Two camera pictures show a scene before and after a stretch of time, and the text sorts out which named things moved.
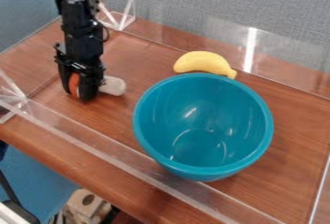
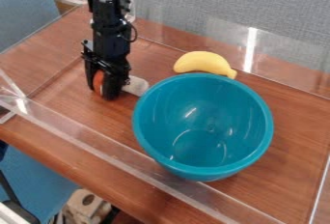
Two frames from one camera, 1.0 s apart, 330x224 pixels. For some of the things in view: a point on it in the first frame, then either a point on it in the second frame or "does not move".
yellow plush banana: (202, 61) does not move
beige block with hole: (85, 208) does not move
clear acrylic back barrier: (282, 49) does not move
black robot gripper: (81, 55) to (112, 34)
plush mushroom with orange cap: (112, 86) to (135, 87)
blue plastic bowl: (204, 125) does not move
